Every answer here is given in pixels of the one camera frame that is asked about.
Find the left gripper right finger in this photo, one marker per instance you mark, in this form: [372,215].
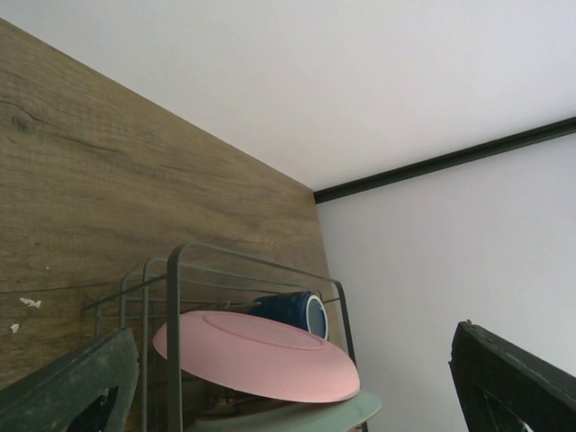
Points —
[502,387]

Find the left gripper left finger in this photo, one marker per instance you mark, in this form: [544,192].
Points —
[88,389]

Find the mint green plate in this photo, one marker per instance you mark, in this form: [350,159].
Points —
[261,414]

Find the wire dish rack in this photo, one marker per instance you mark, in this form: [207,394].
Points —
[167,339]

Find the pink top plate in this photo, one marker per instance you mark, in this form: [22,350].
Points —
[265,358]

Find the dark blue mug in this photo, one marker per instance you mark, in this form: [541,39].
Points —
[303,310]

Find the right black frame post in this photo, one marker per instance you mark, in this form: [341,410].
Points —
[523,139]

